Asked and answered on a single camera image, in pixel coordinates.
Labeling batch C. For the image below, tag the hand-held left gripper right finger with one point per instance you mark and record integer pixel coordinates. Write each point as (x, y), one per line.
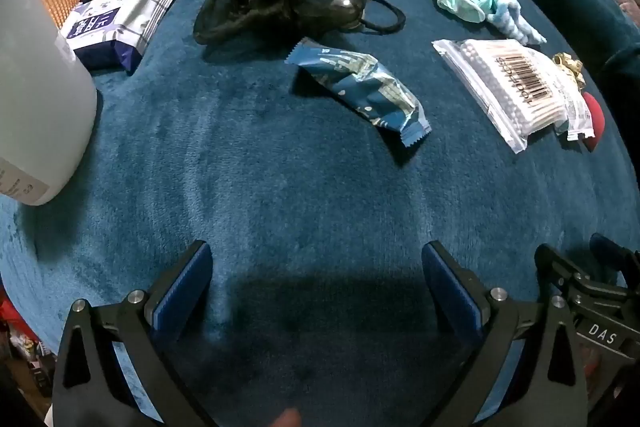
(452, 294)

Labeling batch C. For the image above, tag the blue white striped cloth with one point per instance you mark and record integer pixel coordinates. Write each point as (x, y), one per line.
(515, 19)

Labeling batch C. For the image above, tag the cotton swab bag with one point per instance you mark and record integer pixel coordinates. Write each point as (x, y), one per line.
(500, 82)

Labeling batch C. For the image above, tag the small white packet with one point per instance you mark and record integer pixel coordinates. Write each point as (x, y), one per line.
(577, 117)

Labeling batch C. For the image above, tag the red makeup sponge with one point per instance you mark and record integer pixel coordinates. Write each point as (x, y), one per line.
(596, 122)

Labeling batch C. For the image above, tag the white plastic cup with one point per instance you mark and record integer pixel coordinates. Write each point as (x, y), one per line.
(40, 107)

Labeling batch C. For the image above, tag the blue snack packet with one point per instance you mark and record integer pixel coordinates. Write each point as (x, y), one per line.
(365, 87)

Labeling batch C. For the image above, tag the person's left hand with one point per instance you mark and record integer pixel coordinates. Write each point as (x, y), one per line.
(287, 419)

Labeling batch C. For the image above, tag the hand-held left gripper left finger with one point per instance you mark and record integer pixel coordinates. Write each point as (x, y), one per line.
(185, 292)

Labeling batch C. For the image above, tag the white and blue wipes pack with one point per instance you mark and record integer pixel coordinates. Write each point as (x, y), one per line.
(115, 24)

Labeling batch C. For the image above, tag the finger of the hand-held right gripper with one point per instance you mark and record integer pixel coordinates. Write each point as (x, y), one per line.
(620, 259)
(557, 269)

